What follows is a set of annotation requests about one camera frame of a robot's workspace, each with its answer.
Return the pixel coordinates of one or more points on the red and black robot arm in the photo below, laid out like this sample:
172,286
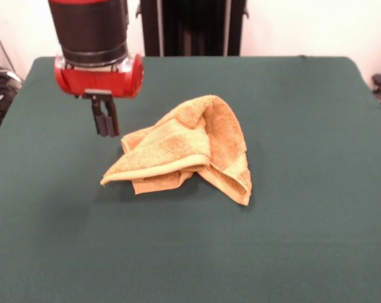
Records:
89,28

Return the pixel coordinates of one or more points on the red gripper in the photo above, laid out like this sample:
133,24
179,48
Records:
96,82

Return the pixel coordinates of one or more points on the dark green table cloth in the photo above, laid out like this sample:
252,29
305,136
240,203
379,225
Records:
83,236

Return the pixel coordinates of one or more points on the yellow-orange terry towel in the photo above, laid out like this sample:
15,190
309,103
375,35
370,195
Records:
178,148

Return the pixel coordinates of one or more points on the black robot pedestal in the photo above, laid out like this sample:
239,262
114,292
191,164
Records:
178,28

